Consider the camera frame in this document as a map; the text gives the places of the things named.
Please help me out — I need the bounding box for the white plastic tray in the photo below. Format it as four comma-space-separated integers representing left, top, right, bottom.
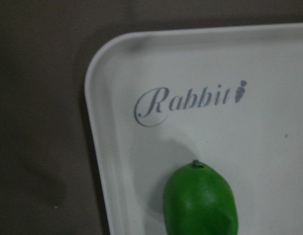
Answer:
84, 23, 303, 235

